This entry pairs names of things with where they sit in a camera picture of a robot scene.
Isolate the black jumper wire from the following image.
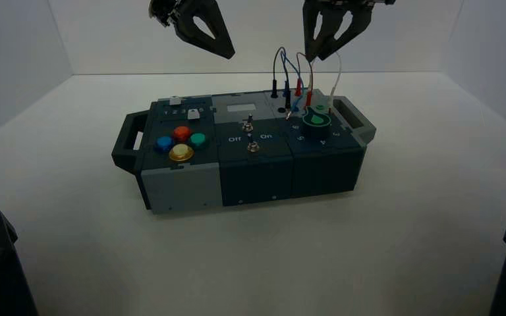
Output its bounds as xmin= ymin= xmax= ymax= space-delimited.
xmin=271 ymin=47 xmax=293 ymax=110

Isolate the red jumper wire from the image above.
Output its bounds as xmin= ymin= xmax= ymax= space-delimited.
xmin=294 ymin=52 xmax=315 ymax=108

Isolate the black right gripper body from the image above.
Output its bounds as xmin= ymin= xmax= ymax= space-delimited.
xmin=349 ymin=0 xmax=397 ymax=8

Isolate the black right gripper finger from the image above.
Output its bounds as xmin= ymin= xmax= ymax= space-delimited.
xmin=317 ymin=5 xmax=374 ymax=61
xmin=303 ymin=0 xmax=323 ymax=62

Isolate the yellow round push button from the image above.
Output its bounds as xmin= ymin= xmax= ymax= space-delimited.
xmin=169 ymin=144 xmax=194 ymax=163

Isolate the dark blue grey control box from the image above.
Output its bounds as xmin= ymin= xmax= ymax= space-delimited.
xmin=111 ymin=89 xmax=377 ymax=215

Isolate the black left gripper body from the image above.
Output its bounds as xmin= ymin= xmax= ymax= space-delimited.
xmin=149 ymin=0 xmax=188 ymax=25

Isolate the orange round push button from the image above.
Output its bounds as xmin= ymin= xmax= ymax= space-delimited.
xmin=173 ymin=126 xmax=193 ymax=142

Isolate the dark knob with green pointer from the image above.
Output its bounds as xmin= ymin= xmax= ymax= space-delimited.
xmin=302 ymin=108 xmax=333 ymax=140

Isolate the white jumper wire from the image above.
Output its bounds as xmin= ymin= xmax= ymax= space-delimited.
xmin=326 ymin=51 xmax=343 ymax=113

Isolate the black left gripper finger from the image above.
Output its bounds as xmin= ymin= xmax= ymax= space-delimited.
xmin=175 ymin=13 xmax=232 ymax=60
xmin=183 ymin=0 xmax=235 ymax=59

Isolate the blue round push button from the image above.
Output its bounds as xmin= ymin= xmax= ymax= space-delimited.
xmin=154 ymin=136 xmax=175 ymax=153

